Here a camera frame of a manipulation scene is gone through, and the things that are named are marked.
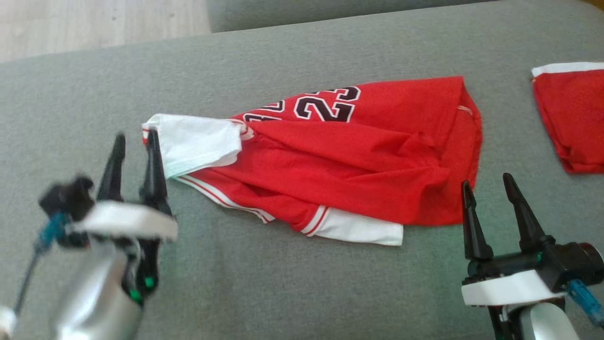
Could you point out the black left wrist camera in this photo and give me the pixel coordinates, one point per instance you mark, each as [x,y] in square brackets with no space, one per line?
[66,196]

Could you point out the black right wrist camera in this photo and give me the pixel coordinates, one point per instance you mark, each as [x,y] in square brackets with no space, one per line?
[575,264]

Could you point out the grey sofa seat cushion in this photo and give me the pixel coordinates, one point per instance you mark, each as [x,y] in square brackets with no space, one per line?
[283,12]

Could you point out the large grey sofa seat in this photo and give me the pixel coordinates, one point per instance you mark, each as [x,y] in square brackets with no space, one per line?
[283,293]

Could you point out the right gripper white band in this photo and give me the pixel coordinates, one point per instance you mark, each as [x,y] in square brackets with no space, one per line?
[509,288]

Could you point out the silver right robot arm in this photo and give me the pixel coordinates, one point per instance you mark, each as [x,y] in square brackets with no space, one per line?
[542,323]

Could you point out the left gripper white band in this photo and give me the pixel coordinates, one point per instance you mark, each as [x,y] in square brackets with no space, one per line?
[127,219]

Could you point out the red basketball jersey number 23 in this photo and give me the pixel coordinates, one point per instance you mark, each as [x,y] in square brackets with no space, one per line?
[354,165]

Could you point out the red shorts with white band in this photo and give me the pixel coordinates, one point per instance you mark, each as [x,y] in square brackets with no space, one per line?
[575,118]

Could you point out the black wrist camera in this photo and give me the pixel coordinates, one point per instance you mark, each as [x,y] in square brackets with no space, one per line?
[575,264]
[66,196]

